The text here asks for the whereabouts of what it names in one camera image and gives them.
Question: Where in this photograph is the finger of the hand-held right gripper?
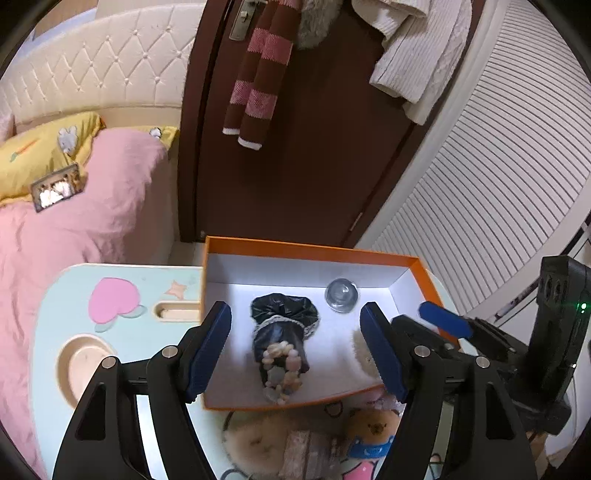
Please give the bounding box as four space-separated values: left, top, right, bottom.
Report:
392 315 462 364
419 300 476 341

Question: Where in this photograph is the photo card on bed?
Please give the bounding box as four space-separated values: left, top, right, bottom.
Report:
30 164 84 213

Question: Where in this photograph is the brown tile plush red symbol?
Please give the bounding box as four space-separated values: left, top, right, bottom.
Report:
279 430 354 480

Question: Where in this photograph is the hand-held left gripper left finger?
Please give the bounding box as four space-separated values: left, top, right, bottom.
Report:
52 301 232 480

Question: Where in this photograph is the yellow printed pillow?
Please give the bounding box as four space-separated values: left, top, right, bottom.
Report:
148 126 180 149
0 111 107 206

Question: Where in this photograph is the metal door handle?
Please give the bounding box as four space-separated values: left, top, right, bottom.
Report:
229 0 269 41

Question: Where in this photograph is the white knit sweater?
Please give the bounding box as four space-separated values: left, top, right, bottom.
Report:
351 0 474 125

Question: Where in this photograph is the brown wooden door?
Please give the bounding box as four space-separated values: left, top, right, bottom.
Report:
178 0 432 247

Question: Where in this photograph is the pale stone bead bracelet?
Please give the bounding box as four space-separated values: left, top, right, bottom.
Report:
259 342 306 406

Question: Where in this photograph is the brown pink striped scarf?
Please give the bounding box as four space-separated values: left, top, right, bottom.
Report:
222 0 305 151

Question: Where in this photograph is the orange cardboard box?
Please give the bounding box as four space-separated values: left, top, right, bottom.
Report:
200 235 462 412

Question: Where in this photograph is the grey fur trim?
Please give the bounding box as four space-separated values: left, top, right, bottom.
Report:
295 0 345 51

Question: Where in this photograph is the pink blanket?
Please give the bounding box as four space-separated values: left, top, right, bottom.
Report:
0 127 178 480

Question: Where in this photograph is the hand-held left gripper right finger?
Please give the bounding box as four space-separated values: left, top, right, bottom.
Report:
359 301 539 480

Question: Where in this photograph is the tan bear plush keychain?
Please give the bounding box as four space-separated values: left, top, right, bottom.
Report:
344 398 402 461

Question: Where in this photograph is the clear plastic ball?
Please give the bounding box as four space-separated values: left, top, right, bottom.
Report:
324 278 359 315

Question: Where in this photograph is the black drawstring pouch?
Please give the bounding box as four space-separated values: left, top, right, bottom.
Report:
250 294 321 388

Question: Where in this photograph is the white tufted headboard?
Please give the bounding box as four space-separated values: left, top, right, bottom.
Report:
0 0 208 134

